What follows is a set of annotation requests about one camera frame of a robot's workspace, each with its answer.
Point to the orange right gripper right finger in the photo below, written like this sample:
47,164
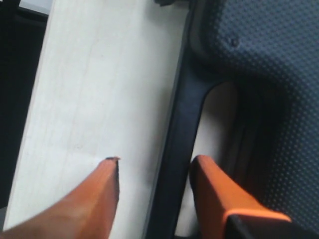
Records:
217,196

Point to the black plastic tool case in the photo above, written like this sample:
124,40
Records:
269,49

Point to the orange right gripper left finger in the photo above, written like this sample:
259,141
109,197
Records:
87,212

